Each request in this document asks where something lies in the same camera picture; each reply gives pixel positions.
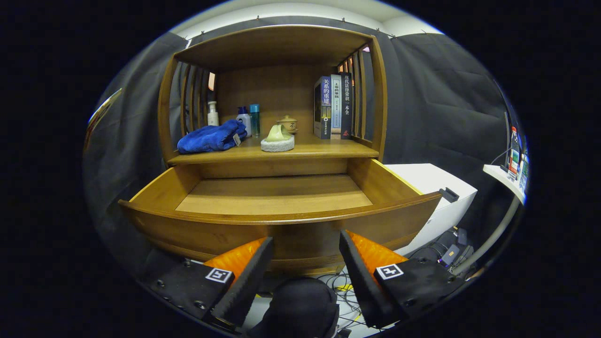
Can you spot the blue towel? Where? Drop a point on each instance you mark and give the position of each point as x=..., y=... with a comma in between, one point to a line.
x=209, y=138

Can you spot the black backdrop cloth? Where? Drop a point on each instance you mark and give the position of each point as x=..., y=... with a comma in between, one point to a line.
x=436, y=103

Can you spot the teal bottle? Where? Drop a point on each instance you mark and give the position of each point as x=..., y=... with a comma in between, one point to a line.
x=255, y=121

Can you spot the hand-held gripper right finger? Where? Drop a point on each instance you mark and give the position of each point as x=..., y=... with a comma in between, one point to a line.
x=361, y=281

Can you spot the wooden drawer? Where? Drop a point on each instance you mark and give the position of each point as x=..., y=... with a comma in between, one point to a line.
x=281, y=197

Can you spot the black spine book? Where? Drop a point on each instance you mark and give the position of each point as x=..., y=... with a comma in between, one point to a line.
x=347, y=105

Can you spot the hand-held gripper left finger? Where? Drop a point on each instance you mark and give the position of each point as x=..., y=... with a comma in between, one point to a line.
x=249, y=281

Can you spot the white pump bottle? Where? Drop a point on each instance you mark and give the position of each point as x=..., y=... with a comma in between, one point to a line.
x=213, y=116

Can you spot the white side table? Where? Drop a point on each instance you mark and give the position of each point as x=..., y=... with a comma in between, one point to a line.
x=504, y=178

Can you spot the blue spine book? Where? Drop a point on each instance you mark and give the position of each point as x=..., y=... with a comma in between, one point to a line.
x=324, y=110

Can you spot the green label water bottle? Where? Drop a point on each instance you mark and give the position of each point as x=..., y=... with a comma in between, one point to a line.
x=524, y=169

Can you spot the black computer case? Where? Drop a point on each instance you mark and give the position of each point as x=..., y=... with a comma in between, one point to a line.
x=450, y=253

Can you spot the wooden countertop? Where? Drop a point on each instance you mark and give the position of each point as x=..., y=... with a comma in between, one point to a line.
x=324, y=148

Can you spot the pale spine book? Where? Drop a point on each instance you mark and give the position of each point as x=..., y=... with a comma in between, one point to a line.
x=336, y=108

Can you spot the white bottle with blue cap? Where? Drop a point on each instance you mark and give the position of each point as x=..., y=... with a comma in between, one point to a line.
x=244, y=121

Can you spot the red label water bottle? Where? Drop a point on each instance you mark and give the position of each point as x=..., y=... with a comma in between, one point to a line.
x=514, y=157

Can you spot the wooden cabinet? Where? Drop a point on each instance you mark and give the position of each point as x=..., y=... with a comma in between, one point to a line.
x=272, y=89

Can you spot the beige lidded teacup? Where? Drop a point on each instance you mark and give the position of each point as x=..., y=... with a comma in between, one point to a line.
x=289, y=123

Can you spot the person's dark clothed leg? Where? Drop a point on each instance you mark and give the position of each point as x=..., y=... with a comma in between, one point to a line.
x=300, y=310

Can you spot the green grey sponge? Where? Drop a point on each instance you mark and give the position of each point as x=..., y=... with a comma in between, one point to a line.
x=278, y=140

